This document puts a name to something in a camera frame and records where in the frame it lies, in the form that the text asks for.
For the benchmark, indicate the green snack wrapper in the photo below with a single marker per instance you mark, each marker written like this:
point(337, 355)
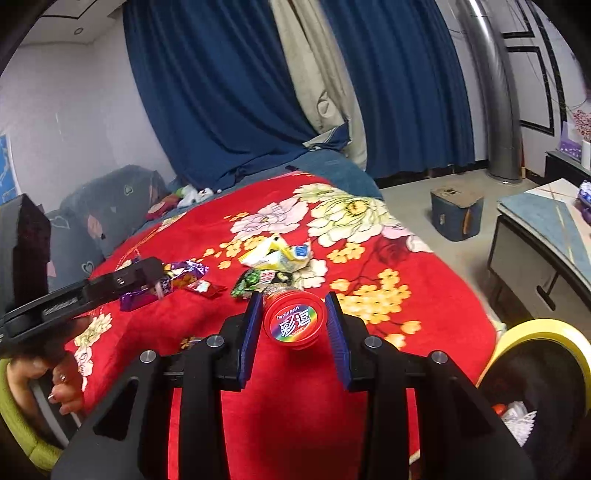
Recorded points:
point(249, 281)

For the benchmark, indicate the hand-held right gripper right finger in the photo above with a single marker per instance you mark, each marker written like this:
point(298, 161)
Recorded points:
point(339, 346)

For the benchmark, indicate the purple printed box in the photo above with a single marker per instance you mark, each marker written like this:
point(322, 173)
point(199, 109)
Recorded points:
point(569, 145)

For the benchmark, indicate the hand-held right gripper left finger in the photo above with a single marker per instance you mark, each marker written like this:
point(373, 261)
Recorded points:
point(249, 346)

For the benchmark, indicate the red plush toy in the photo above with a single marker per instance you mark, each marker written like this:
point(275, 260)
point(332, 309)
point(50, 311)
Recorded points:
point(161, 208)

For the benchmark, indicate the white vase with pink flowers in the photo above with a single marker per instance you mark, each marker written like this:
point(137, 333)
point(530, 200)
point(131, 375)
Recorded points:
point(585, 154)

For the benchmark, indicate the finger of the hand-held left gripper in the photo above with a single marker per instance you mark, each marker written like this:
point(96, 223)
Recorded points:
point(124, 279)

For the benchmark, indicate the red lidded plastic jar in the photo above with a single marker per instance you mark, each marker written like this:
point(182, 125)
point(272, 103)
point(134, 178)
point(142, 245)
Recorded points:
point(295, 323)

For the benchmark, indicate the person's left forearm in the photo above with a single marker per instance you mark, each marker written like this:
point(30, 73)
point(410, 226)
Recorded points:
point(18, 429)

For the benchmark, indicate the purple snack wrapper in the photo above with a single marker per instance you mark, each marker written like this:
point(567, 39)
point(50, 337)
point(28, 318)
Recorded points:
point(187, 273)
point(136, 300)

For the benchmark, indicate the marble top coffee table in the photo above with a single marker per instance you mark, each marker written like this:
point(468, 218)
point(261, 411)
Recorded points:
point(535, 217)

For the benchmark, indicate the red candy wrapper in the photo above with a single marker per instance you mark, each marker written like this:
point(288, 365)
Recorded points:
point(207, 290)

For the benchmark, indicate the black television cabinet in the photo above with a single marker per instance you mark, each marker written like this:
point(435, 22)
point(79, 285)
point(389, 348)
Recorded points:
point(561, 166)

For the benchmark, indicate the blue storage stool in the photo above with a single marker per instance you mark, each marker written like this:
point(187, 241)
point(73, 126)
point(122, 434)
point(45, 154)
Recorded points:
point(450, 219)

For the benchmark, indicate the red floral blanket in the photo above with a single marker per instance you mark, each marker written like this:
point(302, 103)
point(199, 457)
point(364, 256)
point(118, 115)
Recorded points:
point(295, 415)

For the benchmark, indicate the grey heart print cushion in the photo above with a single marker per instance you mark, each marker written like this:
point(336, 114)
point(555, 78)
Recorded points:
point(115, 203)
point(74, 249)

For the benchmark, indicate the beige curtain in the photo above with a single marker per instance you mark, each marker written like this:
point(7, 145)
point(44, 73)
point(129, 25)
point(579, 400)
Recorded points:
point(318, 83)

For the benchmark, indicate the person's left hand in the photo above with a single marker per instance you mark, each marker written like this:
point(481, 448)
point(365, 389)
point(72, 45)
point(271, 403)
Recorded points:
point(67, 383)

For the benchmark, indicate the blue curtain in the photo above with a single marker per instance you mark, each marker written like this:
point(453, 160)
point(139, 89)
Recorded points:
point(406, 92)
point(221, 92)

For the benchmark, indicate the blue cloth with white trim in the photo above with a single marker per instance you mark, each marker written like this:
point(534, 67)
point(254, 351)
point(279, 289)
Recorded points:
point(328, 138)

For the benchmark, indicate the silver tower air conditioner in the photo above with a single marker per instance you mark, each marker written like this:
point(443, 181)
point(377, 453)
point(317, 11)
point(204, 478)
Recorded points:
point(494, 92)

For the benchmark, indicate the white green plush toy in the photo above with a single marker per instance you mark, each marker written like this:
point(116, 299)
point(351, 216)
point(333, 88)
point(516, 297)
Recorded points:
point(191, 196)

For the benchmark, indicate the yellow rimmed black bin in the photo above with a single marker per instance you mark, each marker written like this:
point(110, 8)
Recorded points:
point(531, 327)

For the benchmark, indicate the crushed yellow white carton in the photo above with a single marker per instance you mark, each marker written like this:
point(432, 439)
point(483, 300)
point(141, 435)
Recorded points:
point(272, 258)

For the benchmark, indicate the blue wall poster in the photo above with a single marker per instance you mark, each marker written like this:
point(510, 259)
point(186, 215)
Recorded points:
point(7, 175)

